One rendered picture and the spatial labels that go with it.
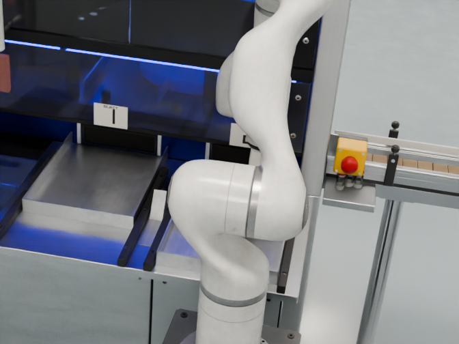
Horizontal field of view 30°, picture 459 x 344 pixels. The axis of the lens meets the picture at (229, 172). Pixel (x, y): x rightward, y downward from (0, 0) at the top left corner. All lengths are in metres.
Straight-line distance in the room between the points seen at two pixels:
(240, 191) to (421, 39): 4.46
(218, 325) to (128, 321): 0.97
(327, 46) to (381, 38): 3.73
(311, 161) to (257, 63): 0.71
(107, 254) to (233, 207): 0.56
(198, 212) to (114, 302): 1.09
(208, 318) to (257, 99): 0.40
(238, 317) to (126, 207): 0.61
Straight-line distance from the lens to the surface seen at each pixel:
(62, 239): 1.92
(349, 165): 2.03
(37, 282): 2.48
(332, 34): 1.93
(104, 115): 2.12
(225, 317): 1.50
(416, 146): 2.27
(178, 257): 1.82
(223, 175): 1.38
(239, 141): 2.07
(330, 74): 1.97
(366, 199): 2.15
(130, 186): 2.10
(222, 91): 1.79
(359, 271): 3.40
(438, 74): 5.27
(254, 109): 1.39
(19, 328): 2.61
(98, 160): 2.20
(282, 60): 1.41
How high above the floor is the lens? 1.99
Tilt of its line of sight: 31 degrees down
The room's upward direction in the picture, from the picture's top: 5 degrees clockwise
